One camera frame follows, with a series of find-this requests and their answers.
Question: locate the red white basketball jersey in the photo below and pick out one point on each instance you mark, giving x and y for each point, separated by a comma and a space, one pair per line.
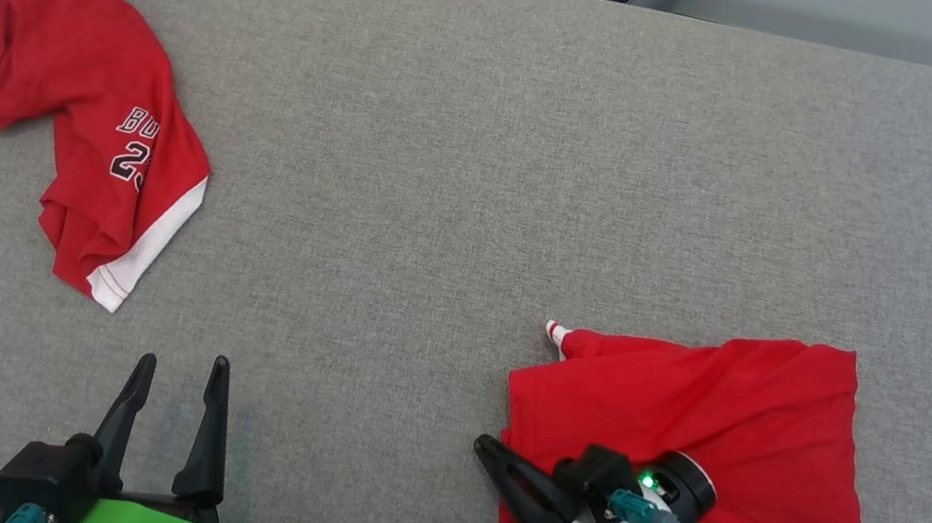
764, 420

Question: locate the grey fabric sofa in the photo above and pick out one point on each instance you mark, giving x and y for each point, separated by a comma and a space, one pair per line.
439, 199

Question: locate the red basketball shorts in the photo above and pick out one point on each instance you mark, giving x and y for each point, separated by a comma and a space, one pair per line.
78, 69

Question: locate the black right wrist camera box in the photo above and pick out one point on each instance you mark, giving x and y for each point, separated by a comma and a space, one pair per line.
595, 481

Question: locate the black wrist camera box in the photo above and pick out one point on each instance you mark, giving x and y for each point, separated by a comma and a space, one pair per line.
46, 470
595, 481

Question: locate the teal right camera connector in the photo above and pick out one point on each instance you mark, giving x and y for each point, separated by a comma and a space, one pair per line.
638, 510

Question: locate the teal camera connector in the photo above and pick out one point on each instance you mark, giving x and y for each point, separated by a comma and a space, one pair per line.
29, 518
638, 510

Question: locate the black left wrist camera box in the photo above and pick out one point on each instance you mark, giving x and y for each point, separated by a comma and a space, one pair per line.
46, 470

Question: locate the teal left camera connector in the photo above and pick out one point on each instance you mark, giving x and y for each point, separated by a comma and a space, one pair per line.
29, 518

